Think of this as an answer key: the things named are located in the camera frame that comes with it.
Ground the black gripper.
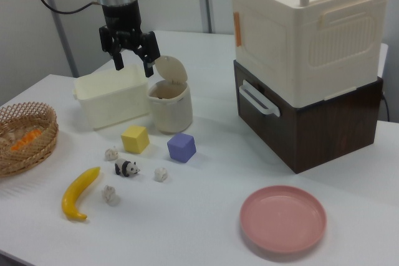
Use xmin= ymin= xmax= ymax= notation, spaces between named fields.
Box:
xmin=99 ymin=0 xmax=161 ymax=78

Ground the cream trash can with lid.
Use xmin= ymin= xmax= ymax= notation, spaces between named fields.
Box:
xmin=146 ymin=55 xmax=193 ymax=133

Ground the cream open plastic container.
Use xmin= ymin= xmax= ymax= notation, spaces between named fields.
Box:
xmin=73 ymin=64 xmax=150 ymax=130

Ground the yellow cube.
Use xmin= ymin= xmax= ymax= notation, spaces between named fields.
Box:
xmin=120 ymin=125 xmax=150 ymax=154

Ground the purple cube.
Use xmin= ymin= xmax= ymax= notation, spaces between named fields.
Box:
xmin=166 ymin=133 xmax=197 ymax=164

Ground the black and white panda toy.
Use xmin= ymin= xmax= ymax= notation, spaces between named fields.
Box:
xmin=114 ymin=158 xmax=141 ymax=177

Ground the orange topped bread piece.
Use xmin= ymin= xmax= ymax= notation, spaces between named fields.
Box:
xmin=11 ymin=129 xmax=42 ymax=151

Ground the woven wicker basket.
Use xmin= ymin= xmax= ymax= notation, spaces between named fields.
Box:
xmin=0 ymin=101 xmax=59 ymax=178

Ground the yellow banana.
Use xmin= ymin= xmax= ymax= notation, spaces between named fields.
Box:
xmin=61 ymin=166 xmax=102 ymax=221

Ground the dark brown drawer cabinet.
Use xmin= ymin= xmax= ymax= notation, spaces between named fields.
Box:
xmin=233 ymin=59 xmax=384 ymax=174

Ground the pink round plate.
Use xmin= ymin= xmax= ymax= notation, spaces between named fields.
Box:
xmin=239 ymin=185 xmax=327 ymax=254

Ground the white drawer handle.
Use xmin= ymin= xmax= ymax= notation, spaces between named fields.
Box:
xmin=238 ymin=79 xmax=281 ymax=117

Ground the white appliance with handle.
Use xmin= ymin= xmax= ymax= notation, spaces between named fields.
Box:
xmin=229 ymin=0 xmax=390 ymax=107

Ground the thin black power cable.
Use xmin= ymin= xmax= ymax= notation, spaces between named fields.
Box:
xmin=382 ymin=91 xmax=390 ymax=122

